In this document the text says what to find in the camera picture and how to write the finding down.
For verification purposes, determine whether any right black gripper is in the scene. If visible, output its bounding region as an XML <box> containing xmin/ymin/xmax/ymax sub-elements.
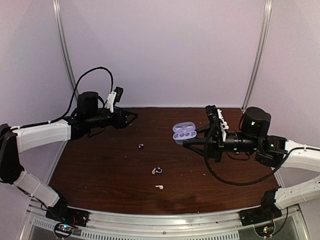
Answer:
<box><xmin>183</xmin><ymin>123</ymin><xmax>260</xmax><ymax>163</ymax></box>

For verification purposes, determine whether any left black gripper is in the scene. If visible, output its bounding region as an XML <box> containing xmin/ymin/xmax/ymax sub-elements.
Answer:
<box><xmin>86</xmin><ymin>105</ymin><xmax>138</xmax><ymax>130</ymax></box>

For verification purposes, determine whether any purple earbud charging case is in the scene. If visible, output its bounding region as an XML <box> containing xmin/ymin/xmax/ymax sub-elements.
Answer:
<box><xmin>172</xmin><ymin>121</ymin><xmax>197</xmax><ymax>145</ymax></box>

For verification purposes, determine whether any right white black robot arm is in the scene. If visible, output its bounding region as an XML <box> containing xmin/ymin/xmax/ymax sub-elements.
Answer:
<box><xmin>182</xmin><ymin>105</ymin><xmax>320</xmax><ymax>187</ymax></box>

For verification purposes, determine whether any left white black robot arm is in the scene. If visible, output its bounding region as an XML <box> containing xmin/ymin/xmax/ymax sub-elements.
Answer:
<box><xmin>0</xmin><ymin>87</ymin><xmax>138</xmax><ymax>222</ymax></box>

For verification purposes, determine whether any white stem earbud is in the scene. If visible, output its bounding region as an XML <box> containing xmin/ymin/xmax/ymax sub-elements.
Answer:
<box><xmin>155</xmin><ymin>185</ymin><xmax>164</xmax><ymax>190</ymax></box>

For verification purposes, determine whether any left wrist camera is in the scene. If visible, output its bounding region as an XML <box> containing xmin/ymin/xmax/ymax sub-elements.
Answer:
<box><xmin>104</xmin><ymin>86</ymin><xmax>124</xmax><ymax>113</ymax></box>

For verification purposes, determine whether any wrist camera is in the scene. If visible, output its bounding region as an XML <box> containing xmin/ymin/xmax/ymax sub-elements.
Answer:
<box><xmin>205</xmin><ymin>105</ymin><xmax>229</xmax><ymax>143</ymax></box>
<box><xmin>104</xmin><ymin>86</ymin><xmax>124</xmax><ymax>113</ymax></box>

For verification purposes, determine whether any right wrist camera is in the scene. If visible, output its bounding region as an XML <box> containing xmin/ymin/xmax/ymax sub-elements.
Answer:
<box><xmin>205</xmin><ymin>105</ymin><xmax>229</xmax><ymax>143</ymax></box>

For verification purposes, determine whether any left black braided cable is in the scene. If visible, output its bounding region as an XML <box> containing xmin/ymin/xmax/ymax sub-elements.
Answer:
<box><xmin>65</xmin><ymin>66</ymin><xmax>116</xmax><ymax>118</ymax></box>

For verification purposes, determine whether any black braided cable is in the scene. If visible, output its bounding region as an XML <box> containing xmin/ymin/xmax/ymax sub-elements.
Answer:
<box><xmin>65</xmin><ymin>66</ymin><xmax>116</xmax><ymax>118</ymax></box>
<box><xmin>203</xmin><ymin>124</ymin><xmax>288</xmax><ymax>186</ymax></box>

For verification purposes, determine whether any right black braided cable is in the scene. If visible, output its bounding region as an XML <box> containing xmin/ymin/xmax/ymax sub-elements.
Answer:
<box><xmin>203</xmin><ymin>124</ymin><xmax>288</xmax><ymax>186</ymax></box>

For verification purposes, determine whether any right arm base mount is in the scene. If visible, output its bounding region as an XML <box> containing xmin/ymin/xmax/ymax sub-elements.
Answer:
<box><xmin>239</xmin><ymin>206</ymin><xmax>283</xmax><ymax>239</ymax></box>

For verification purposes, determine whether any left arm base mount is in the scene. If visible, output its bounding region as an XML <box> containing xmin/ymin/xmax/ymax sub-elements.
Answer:
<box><xmin>45</xmin><ymin>207</ymin><xmax>89</xmax><ymax>239</ymax></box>

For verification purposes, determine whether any left aluminium frame post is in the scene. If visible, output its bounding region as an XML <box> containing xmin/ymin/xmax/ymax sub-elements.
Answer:
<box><xmin>52</xmin><ymin>0</ymin><xmax>79</xmax><ymax>101</ymax></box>

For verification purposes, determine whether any aluminium frame post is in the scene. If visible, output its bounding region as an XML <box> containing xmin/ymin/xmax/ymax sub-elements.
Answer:
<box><xmin>241</xmin><ymin>0</ymin><xmax>272</xmax><ymax>113</ymax></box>
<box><xmin>52</xmin><ymin>0</ymin><xmax>79</xmax><ymax>101</ymax></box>

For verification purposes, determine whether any right aluminium frame post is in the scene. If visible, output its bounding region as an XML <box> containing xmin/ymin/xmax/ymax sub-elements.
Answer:
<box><xmin>241</xmin><ymin>0</ymin><xmax>272</xmax><ymax>113</ymax></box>

